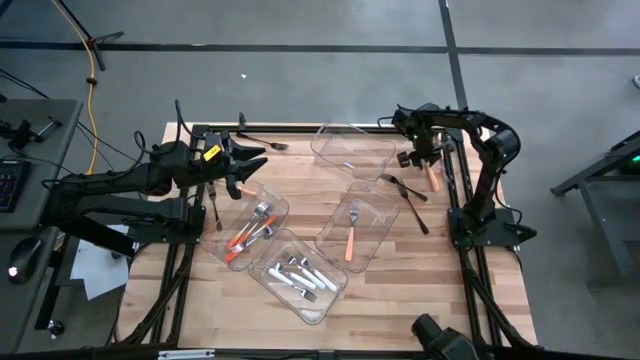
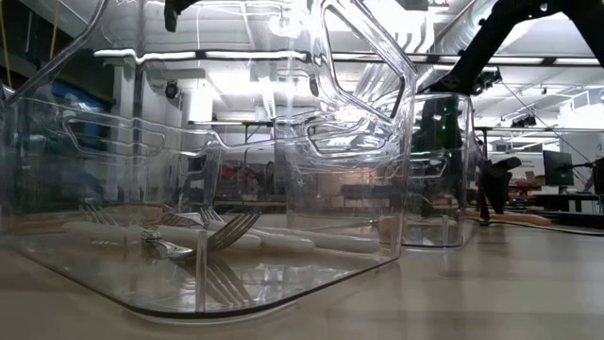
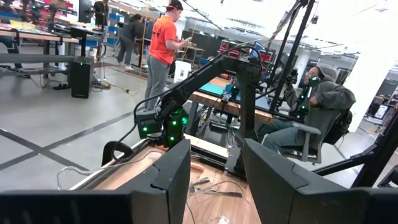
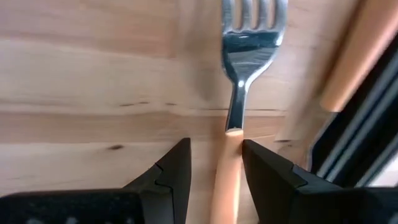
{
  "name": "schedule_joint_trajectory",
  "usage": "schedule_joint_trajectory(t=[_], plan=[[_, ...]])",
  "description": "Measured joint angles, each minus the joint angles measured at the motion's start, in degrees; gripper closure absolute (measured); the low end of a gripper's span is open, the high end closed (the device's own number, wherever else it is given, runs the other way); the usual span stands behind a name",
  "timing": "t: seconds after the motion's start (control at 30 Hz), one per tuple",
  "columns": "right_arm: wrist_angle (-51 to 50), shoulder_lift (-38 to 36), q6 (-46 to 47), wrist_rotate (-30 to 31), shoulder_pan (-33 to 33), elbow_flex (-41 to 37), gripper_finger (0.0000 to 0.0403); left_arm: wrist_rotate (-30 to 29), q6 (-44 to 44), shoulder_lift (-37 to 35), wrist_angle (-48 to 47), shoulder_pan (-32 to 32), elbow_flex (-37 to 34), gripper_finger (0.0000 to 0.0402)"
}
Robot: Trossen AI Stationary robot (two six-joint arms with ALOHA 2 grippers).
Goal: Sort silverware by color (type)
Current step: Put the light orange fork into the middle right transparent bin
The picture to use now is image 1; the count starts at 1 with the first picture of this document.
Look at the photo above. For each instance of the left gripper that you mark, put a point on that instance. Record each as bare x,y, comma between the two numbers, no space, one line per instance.
215,170

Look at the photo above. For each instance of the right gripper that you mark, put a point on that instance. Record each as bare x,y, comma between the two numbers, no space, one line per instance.
422,140

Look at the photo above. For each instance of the clear plastic bin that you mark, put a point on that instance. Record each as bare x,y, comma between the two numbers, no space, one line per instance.
345,150
312,310
375,215
235,215

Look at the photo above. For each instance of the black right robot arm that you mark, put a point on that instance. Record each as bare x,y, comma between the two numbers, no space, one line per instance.
502,145

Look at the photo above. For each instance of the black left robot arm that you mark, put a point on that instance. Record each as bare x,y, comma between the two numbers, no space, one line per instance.
100,187

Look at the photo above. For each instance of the black metal fork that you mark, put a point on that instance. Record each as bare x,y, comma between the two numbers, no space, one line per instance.
212,189
389,178
402,189
280,146

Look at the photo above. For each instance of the white paper sheet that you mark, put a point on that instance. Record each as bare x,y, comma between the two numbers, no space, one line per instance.
97,270

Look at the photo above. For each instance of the black tripod stand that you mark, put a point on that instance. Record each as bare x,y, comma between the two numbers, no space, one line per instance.
93,41

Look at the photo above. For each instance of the grey side desk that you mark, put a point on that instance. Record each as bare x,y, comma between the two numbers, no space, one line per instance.
615,225

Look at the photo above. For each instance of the black keyboard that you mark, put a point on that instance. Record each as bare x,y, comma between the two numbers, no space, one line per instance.
12,185

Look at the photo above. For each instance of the black computer mouse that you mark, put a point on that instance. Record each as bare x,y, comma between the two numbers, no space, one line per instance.
25,257

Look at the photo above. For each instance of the black caster wheel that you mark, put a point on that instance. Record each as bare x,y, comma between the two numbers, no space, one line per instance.
55,328

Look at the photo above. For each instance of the black aluminium table frame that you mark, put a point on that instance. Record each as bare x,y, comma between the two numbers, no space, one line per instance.
300,129

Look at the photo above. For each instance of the black camera device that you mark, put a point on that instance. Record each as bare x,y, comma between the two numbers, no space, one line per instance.
440,340

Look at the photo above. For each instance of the silver metal bracket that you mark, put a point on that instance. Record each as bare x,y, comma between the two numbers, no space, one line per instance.
185,354

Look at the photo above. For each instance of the black desk clamp mount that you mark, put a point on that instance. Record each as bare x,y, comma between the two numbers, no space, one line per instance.
22,135

